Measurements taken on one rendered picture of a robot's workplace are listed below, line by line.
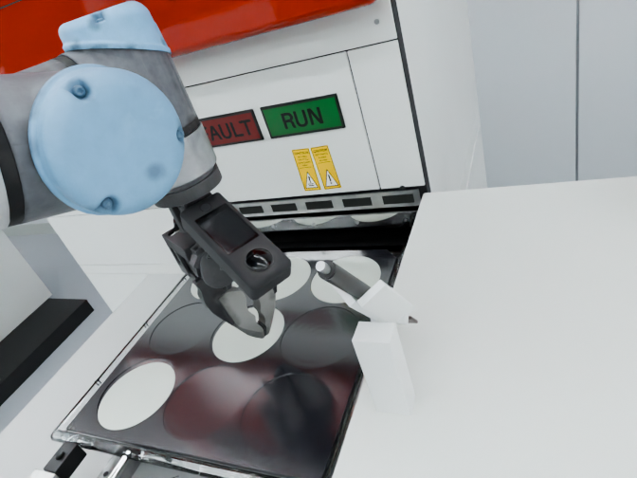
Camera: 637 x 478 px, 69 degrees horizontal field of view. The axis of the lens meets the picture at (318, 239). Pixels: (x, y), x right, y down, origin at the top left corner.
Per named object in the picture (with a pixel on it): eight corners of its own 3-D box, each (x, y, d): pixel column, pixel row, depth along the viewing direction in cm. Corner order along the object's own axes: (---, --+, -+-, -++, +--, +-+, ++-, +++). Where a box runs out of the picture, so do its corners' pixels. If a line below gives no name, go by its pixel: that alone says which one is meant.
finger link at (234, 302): (245, 320, 59) (215, 263, 54) (270, 340, 55) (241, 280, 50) (225, 335, 58) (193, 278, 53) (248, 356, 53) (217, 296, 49)
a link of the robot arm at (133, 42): (30, 35, 38) (120, 4, 42) (101, 156, 43) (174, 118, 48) (63, 23, 32) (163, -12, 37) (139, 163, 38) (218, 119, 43)
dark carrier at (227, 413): (209, 256, 82) (209, 253, 82) (400, 251, 67) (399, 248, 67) (68, 431, 57) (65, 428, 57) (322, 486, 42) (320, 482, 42)
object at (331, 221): (206, 261, 91) (185, 221, 86) (432, 257, 72) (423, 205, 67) (201, 266, 90) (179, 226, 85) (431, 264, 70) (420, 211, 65)
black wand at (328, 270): (330, 276, 26) (332, 254, 26) (308, 276, 26) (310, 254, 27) (417, 328, 43) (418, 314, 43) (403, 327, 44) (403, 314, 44)
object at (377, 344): (386, 357, 43) (350, 240, 36) (428, 360, 41) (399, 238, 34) (369, 414, 38) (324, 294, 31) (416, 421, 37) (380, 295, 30)
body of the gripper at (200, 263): (235, 242, 57) (193, 153, 51) (274, 263, 51) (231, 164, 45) (182, 277, 54) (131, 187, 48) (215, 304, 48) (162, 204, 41)
